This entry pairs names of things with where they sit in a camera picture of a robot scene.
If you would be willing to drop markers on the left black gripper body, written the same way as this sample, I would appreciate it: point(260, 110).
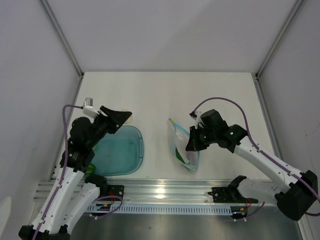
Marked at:
point(101, 128)

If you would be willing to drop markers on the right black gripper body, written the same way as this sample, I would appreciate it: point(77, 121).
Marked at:
point(202, 137)

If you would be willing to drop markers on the clear zip top bag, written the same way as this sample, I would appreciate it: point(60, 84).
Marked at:
point(178, 137)

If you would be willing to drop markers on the green chili pepper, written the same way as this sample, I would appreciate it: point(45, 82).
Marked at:
point(179, 157)

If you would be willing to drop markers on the purple eggplant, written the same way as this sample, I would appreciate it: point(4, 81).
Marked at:
point(192, 157)

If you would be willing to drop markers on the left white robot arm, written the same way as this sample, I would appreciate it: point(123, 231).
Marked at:
point(60, 211)

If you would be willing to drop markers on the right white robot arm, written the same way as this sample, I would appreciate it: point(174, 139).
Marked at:
point(291, 190)

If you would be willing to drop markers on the green bell pepper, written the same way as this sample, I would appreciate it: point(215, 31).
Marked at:
point(91, 168)

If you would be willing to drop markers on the blue plastic tray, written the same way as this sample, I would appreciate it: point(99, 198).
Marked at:
point(119, 154)

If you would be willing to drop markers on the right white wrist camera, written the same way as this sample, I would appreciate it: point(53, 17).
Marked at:
point(196, 116)

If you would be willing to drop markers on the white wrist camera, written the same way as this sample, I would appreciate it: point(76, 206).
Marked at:
point(88, 108)
point(196, 116)

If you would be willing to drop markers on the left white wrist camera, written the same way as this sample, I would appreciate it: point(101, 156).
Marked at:
point(88, 108)

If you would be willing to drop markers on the white slotted cable duct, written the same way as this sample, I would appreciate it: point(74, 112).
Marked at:
point(174, 209)

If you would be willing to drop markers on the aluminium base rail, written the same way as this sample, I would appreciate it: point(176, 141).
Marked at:
point(167, 192)

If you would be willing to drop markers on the left aluminium frame post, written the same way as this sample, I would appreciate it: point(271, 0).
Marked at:
point(49, 13)

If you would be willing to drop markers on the aluminium frame post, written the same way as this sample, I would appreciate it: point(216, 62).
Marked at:
point(283, 31)
point(49, 13)

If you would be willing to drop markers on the right aluminium frame post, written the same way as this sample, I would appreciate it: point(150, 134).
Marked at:
point(283, 31)

